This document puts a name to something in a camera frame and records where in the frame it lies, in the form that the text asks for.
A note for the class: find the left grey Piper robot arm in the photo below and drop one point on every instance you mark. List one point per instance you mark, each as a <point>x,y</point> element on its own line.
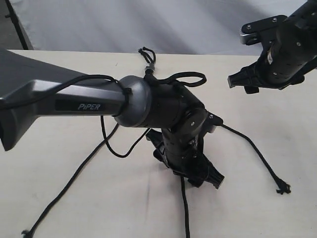
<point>176,120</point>

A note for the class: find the grey cable clamp band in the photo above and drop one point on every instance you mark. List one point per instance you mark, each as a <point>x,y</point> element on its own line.
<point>150,69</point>

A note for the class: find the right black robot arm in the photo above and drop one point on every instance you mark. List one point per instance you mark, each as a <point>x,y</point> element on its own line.
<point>304,15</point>

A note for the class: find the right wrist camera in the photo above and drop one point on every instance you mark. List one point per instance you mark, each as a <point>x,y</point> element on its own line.
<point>261,31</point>

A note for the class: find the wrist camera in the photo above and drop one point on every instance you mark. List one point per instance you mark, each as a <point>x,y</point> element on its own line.
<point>261,31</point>
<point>212,121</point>

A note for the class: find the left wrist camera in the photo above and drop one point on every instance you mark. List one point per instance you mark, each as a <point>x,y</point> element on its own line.
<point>212,121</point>

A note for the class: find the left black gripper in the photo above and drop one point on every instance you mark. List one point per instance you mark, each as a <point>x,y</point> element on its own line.
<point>181,150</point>

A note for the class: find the grey backdrop cloth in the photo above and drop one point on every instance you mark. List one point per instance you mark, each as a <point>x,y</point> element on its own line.
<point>208,27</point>

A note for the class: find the black stand pole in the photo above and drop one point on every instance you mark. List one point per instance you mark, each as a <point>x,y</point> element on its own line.
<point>15,21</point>

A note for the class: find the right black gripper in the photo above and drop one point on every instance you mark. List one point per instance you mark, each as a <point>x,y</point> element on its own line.
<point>292,54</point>

